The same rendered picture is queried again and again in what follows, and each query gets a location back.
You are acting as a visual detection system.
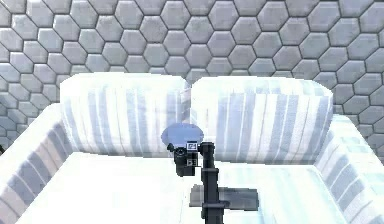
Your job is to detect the white blue striped cushion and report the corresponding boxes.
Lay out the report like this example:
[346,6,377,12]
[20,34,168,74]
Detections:
[59,72,192,158]
[189,76,335,166]

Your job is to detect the pale blue oval flatware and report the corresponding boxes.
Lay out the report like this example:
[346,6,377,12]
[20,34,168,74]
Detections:
[160,122,205,148]

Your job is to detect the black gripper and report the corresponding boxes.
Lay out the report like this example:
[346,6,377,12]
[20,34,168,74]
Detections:
[166,142,197,178]

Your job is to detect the white blue striped sofa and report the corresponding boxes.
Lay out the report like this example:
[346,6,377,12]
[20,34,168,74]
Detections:
[0,72,384,224]

